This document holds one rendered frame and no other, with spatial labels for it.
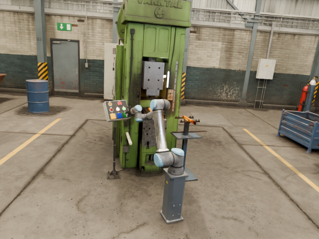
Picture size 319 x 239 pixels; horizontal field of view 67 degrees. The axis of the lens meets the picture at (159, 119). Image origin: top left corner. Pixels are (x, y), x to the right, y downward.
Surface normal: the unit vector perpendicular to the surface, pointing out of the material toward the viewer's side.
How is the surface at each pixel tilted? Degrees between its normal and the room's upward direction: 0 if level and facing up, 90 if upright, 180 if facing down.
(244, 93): 90
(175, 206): 90
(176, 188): 90
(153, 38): 90
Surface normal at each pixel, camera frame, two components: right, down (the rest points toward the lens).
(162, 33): 0.23, 0.28
